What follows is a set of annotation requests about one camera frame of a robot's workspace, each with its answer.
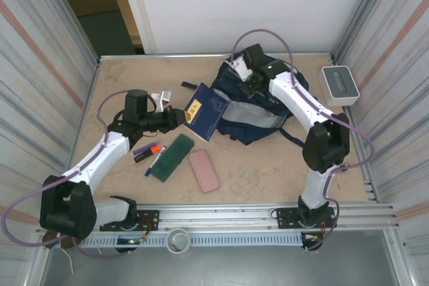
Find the white plastic cup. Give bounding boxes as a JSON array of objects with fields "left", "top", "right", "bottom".
[{"left": 166, "top": 228, "right": 192, "bottom": 253}]

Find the brown cloth bundle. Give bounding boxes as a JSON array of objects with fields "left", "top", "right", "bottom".
[{"left": 42, "top": 230, "right": 83, "bottom": 250}]

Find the blue notebook with yellow label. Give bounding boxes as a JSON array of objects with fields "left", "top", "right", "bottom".
[{"left": 182, "top": 82, "right": 231, "bottom": 142}]

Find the translucent corrugated side panel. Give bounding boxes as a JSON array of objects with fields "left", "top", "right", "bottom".
[
  {"left": 0, "top": 0, "right": 101, "bottom": 286},
  {"left": 333, "top": 0, "right": 429, "bottom": 286}
]

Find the black highlighter with orange cap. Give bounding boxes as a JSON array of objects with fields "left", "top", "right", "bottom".
[{"left": 133, "top": 144, "right": 160, "bottom": 163}]

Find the aluminium table edge profile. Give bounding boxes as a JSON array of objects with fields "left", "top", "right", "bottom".
[{"left": 99, "top": 52, "right": 336, "bottom": 62}]

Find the blue white pen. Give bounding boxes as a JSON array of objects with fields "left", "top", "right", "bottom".
[{"left": 144, "top": 145, "right": 168, "bottom": 177}]

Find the aluminium mounting rail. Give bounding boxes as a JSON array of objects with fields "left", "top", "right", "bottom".
[{"left": 35, "top": 202, "right": 402, "bottom": 233}]

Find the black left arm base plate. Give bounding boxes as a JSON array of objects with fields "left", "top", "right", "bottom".
[{"left": 100, "top": 210, "right": 160, "bottom": 232}]

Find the green pencil case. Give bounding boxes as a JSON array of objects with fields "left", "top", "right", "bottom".
[{"left": 149, "top": 133, "right": 196, "bottom": 184}]

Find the white grey box device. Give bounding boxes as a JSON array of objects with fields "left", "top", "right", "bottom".
[{"left": 321, "top": 65, "right": 360, "bottom": 107}]

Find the slotted grey cable duct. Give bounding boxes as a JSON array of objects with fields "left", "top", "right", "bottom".
[{"left": 82, "top": 232, "right": 302, "bottom": 248}]

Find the grey metal sheet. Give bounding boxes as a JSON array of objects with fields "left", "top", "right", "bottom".
[{"left": 40, "top": 228, "right": 402, "bottom": 286}]

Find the tan string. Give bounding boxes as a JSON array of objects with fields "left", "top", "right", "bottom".
[{"left": 61, "top": 247, "right": 75, "bottom": 276}]

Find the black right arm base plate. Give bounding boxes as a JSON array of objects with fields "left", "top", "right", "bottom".
[{"left": 276, "top": 207, "right": 336, "bottom": 230}]

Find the pink pencil case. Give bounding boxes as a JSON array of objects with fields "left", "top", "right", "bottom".
[{"left": 188, "top": 149, "right": 221, "bottom": 194}]

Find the navy blue backpack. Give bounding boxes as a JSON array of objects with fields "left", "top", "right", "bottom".
[{"left": 180, "top": 52, "right": 311, "bottom": 149}]

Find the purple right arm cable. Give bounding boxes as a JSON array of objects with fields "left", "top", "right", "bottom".
[{"left": 233, "top": 29, "right": 375, "bottom": 253}]

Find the purple pen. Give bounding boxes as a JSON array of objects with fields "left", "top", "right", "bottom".
[{"left": 131, "top": 141, "right": 156, "bottom": 156}]

